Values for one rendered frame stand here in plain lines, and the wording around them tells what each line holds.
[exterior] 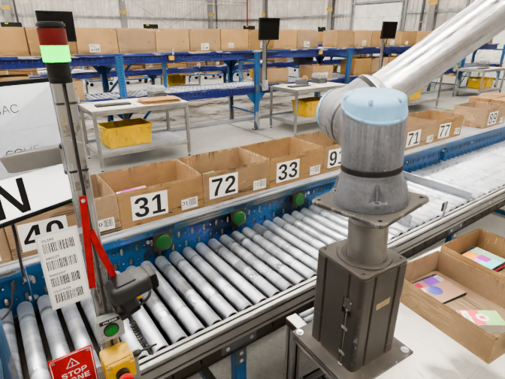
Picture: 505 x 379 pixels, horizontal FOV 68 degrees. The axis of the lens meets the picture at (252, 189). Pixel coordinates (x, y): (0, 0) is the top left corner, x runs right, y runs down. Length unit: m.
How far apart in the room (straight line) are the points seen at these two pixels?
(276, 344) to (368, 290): 1.36
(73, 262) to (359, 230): 0.70
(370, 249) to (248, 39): 6.47
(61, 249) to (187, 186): 0.87
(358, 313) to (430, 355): 0.35
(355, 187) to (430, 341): 0.63
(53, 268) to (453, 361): 1.12
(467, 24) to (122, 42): 5.48
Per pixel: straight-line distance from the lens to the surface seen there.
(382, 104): 0.89
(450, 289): 1.60
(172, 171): 1.98
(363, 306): 1.05
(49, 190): 1.01
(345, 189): 0.95
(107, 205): 1.60
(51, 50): 0.85
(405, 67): 1.13
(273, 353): 2.28
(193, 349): 1.30
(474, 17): 1.22
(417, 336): 1.39
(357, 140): 0.91
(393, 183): 0.95
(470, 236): 1.90
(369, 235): 1.01
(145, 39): 6.36
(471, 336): 1.37
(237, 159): 2.16
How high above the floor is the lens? 1.64
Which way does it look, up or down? 22 degrees down
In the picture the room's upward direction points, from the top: straight up
